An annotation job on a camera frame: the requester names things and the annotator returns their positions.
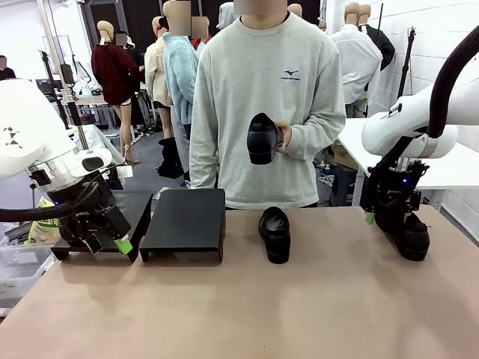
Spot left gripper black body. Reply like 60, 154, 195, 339
47, 178, 115, 231

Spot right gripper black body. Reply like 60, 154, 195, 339
368, 164, 430, 216

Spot grey-sleeved left forearm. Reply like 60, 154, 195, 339
290, 111, 347, 158

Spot grey-sleeved right forearm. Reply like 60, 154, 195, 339
189, 123, 220, 190

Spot black shoe stand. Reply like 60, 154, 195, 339
138, 188, 227, 263
50, 191, 153, 263

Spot black tripod stand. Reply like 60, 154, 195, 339
395, 26, 418, 100

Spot thin black light stand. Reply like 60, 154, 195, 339
39, 49, 72, 130

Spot person's left hand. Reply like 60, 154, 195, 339
274, 120, 293, 153

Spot green yellow snack bag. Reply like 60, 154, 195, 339
25, 197, 63, 246

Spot white side table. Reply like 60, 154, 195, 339
336, 118, 479, 209

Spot white cloth cover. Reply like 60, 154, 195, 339
73, 125, 124, 180

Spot clear plastic bin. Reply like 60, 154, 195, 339
0, 235, 57, 300

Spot black tall mannequin boots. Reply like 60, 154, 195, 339
156, 136, 185, 179

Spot maroon sweater mannequin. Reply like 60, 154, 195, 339
91, 20, 141, 165

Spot white shirt mannequin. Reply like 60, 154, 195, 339
331, 1, 383, 119

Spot black jacket mannequin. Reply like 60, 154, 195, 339
358, 4, 396, 72

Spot beige jacket mannequin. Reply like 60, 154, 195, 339
144, 16, 174, 139

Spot bystander in black shirt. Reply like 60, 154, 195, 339
0, 55, 18, 82

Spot silver metal pole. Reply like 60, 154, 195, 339
37, 0, 91, 150

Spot light blue fleece mannequin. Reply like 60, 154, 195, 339
162, 0, 201, 188

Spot person in grey sweatshirt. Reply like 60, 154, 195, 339
189, 13, 347, 209

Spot grey hoodie mannequin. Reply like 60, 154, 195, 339
216, 1, 240, 30

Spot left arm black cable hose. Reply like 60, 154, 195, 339
0, 181, 100, 224

